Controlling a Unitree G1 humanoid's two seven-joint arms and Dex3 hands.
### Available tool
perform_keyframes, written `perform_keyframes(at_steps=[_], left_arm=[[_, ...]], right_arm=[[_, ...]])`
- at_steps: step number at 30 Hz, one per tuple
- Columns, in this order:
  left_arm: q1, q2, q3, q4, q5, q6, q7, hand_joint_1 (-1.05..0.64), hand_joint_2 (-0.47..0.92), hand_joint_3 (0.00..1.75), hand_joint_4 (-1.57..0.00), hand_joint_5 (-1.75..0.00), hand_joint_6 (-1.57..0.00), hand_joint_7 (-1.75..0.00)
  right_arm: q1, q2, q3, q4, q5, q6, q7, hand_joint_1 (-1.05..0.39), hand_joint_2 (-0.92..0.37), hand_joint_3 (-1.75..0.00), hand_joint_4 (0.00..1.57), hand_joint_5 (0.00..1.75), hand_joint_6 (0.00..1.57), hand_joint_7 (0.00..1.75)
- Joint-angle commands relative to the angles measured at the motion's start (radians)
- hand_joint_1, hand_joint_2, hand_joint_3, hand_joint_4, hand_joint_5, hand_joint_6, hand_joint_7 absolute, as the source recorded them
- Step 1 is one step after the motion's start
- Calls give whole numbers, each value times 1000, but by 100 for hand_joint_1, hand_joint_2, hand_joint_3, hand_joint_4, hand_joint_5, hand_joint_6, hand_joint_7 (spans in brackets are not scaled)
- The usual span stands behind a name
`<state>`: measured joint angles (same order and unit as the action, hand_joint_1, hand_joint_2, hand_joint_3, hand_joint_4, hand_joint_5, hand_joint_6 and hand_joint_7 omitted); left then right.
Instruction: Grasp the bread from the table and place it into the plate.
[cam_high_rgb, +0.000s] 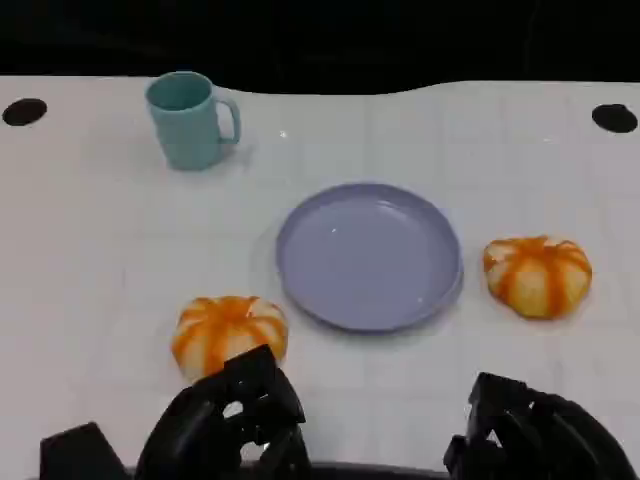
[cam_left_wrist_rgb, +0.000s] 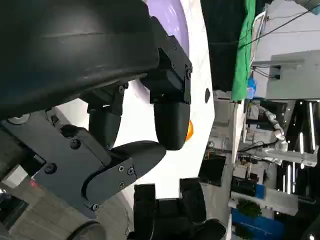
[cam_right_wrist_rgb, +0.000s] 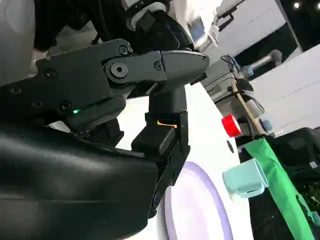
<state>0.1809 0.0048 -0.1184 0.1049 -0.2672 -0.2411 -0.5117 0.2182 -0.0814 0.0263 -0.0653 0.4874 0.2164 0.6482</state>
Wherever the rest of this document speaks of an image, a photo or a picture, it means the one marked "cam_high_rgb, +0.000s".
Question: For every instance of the lilac plate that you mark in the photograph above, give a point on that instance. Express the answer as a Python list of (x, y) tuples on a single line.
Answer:
[(370, 257)]

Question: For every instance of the pale green mug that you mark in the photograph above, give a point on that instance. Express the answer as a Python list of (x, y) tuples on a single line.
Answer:
[(185, 130)]

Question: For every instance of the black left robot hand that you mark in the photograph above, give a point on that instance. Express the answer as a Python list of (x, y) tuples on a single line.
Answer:
[(200, 425)]

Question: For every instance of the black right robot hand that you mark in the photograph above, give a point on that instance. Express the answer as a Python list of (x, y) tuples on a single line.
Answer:
[(550, 440)]

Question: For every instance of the orange white toy bread roll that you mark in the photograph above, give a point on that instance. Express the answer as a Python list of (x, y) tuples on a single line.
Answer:
[(220, 330), (537, 277)]

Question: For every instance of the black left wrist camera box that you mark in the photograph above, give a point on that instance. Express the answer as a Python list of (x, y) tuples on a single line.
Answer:
[(80, 452)]

